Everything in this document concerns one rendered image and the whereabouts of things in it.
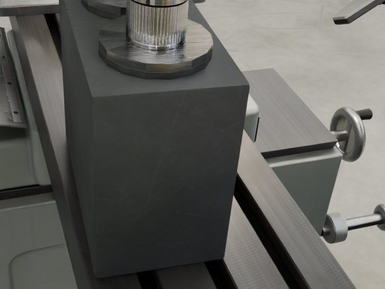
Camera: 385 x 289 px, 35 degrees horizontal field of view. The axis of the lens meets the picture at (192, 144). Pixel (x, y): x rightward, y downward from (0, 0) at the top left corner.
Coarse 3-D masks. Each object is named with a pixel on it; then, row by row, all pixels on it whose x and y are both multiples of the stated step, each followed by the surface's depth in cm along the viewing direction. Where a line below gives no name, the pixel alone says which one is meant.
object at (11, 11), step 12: (0, 0) 94; (12, 0) 95; (24, 0) 95; (36, 0) 96; (48, 0) 97; (192, 0) 104; (204, 0) 105; (0, 12) 94; (12, 12) 95; (24, 12) 95; (36, 12) 96; (48, 12) 97
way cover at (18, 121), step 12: (0, 36) 105; (0, 48) 101; (0, 60) 98; (0, 72) 95; (12, 72) 96; (0, 84) 92; (12, 84) 92; (0, 96) 89; (12, 96) 90; (0, 108) 86; (12, 108) 87; (0, 120) 83; (12, 120) 84; (24, 120) 85
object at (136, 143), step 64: (64, 0) 56; (64, 64) 62; (128, 64) 45; (192, 64) 46; (128, 128) 45; (192, 128) 47; (128, 192) 49; (192, 192) 50; (128, 256) 53; (192, 256) 55
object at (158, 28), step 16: (128, 0) 45; (144, 0) 44; (160, 0) 44; (176, 0) 44; (128, 16) 46; (144, 16) 45; (160, 16) 45; (176, 16) 45; (128, 32) 47; (144, 32) 45; (160, 32) 45; (176, 32) 46; (160, 48) 46
